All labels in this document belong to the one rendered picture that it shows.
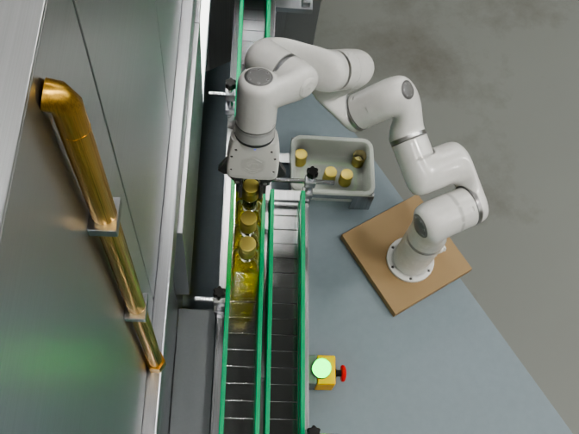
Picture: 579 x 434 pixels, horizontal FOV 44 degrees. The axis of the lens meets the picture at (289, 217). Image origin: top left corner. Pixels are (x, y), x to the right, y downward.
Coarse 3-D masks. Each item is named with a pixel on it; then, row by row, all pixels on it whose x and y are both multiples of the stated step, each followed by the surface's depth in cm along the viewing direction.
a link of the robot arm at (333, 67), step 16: (256, 48) 129; (272, 48) 128; (288, 48) 137; (304, 48) 138; (320, 48) 138; (256, 64) 128; (272, 64) 127; (320, 64) 139; (336, 64) 138; (320, 80) 140; (336, 80) 139
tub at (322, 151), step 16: (304, 144) 194; (320, 144) 194; (336, 144) 194; (352, 144) 194; (368, 144) 193; (320, 160) 197; (336, 160) 198; (368, 160) 192; (304, 176) 195; (320, 176) 195; (336, 176) 196; (368, 176) 190; (320, 192) 185; (336, 192) 185; (352, 192) 186; (368, 192) 186
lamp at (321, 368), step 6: (318, 360) 165; (324, 360) 165; (312, 366) 166; (318, 366) 164; (324, 366) 164; (330, 366) 165; (312, 372) 166; (318, 372) 164; (324, 372) 164; (324, 378) 166
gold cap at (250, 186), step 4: (248, 180) 145; (252, 180) 145; (256, 180) 145; (244, 184) 144; (248, 184) 144; (252, 184) 144; (256, 184) 145; (244, 188) 144; (248, 188) 144; (252, 188) 144; (256, 188) 144; (244, 192) 145; (248, 192) 144; (252, 192) 144; (256, 192) 144; (244, 196) 147; (248, 196) 145; (252, 196) 145; (256, 196) 146; (248, 200) 147; (252, 200) 147; (256, 200) 148
